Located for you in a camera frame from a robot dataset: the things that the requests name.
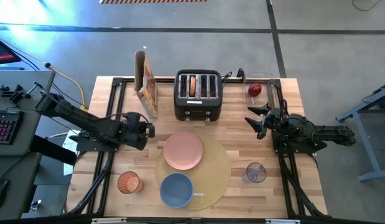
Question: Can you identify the grey metal table stand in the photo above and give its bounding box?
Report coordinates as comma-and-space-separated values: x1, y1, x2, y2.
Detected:
335, 81, 385, 183

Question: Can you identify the black backlit keyboard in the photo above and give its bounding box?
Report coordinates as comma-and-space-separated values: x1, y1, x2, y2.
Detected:
0, 109, 25, 146

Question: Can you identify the yellow cable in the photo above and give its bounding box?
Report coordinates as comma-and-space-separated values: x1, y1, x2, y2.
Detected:
49, 65, 89, 111

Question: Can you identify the clear plastic container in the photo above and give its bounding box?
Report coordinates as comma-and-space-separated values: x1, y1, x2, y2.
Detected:
243, 72, 279, 121

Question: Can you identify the white paper sheet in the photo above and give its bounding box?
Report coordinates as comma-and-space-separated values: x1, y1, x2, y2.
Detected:
63, 129, 83, 177

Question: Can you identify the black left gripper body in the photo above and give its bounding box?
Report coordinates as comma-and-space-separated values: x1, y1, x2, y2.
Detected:
123, 112, 146, 138

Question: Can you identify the black desk clamp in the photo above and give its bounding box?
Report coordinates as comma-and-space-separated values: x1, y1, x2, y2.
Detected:
8, 81, 44, 105

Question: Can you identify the grey desk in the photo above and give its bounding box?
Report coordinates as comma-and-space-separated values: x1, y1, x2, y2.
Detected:
0, 70, 78, 218

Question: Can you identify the black aluminium table frame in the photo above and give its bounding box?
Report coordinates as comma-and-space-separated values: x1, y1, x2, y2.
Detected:
64, 76, 328, 224

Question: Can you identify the red apple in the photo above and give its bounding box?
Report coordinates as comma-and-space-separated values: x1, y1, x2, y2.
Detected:
248, 83, 262, 97

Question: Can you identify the black floor cable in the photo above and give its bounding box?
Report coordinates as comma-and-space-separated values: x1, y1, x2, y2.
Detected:
352, 0, 384, 12

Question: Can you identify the purple translucent cup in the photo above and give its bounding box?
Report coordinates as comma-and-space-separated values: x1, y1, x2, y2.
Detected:
241, 162, 267, 184

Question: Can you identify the yellow cereal box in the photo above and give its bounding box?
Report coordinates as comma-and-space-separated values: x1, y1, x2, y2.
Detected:
133, 50, 159, 119

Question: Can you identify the black four-slot toaster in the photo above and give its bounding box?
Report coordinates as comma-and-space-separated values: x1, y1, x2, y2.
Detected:
173, 68, 224, 122

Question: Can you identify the round woven straw placemat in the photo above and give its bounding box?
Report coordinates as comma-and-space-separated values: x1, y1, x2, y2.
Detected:
154, 133, 232, 211

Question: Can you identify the pink plate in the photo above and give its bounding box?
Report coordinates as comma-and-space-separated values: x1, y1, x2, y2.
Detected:
163, 131, 204, 171

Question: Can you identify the blue bowl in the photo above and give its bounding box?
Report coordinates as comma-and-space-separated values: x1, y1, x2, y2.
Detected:
159, 172, 195, 209

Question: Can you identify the silver metal bracket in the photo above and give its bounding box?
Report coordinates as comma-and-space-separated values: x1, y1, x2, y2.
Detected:
91, 217, 128, 224
266, 218, 300, 224

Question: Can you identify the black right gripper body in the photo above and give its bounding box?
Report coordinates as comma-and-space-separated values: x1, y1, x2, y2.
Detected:
263, 107, 285, 133

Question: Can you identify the orange translucent cup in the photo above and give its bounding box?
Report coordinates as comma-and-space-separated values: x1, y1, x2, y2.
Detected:
116, 170, 146, 195

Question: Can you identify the computer monitor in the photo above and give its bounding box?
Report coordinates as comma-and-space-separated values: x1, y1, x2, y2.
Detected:
0, 34, 22, 66

